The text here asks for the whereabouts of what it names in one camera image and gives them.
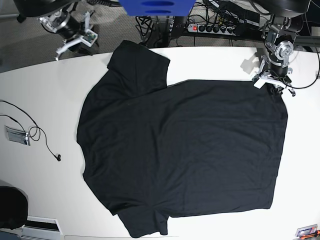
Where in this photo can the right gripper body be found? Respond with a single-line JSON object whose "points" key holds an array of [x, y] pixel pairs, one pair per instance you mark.
{"points": [[60, 23]]}

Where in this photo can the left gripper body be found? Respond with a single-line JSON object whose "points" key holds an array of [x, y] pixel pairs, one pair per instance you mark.
{"points": [[275, 69]]}

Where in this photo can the black T-shirt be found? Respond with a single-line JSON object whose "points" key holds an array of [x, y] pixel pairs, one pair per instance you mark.
{"points": [[199, 147]]}

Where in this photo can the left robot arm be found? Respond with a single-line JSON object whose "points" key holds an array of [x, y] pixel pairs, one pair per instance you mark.
{"points": [[279, 22]]}

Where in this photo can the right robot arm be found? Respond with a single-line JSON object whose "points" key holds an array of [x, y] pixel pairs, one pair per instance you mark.
{"points": [[39, 8]]}

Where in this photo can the blue plastic bin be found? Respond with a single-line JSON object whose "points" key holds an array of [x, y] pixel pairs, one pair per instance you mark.
{"points": [[180, 8]]}

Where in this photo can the white power strip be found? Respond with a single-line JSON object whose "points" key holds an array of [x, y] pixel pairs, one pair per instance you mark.
{"points": [[211, 29]]}

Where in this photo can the silver table socket plate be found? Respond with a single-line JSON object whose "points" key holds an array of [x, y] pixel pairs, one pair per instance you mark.
{"points": [[17, 136]]}

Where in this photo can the small box with tools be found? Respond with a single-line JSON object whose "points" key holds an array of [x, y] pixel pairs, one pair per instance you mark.
{"points": [[308, 232]]}

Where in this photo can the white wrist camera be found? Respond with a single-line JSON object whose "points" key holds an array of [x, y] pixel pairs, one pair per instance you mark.
{"points": [[89, 38]]}

